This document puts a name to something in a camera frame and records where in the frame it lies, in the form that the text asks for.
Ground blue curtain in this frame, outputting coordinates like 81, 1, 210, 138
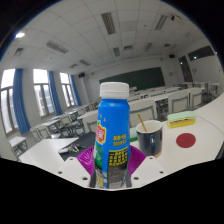
69, 74, 82, 107
48, 70, 63, 116
12, 68, 32, 135

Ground green and yellow sponge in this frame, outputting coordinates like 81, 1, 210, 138
166, 110, 198, 129

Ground wooden stir stick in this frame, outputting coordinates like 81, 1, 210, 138
137, 113, 148, 133

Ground blue drink bottle white cap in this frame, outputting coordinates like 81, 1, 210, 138
89, 81, 132, 190

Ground tall classroom window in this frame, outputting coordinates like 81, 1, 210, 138
59, 72, 76, 108
32, 68, 55, 118
0, 68, 19, 134

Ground small green white sponge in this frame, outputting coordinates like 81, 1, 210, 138
129, 127, 139, 143

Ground dark wide wall window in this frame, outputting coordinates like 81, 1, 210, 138
187, 45, 215, 62

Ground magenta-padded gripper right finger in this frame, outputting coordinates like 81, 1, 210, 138
128, 144, 167, 188

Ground dark classroom door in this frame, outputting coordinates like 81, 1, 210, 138
177, 55, 191, 83

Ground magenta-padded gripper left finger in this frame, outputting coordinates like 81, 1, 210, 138
55, 145, 98, 188

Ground flat round red coaster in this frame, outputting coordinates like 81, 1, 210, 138
175, 132, 197, 149

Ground white classroom desks and chairs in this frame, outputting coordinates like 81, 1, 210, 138
9, 81, 223, 158

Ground bunch of keys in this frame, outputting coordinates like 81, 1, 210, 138
58, 143, 83, 154

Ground dark blue mug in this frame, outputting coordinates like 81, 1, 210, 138
135, 119, 164, 158

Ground green chalkboard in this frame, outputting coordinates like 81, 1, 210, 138
98, 66, 166, 92

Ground ceiling light panels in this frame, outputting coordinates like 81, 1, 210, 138
13, 11, 174, 68

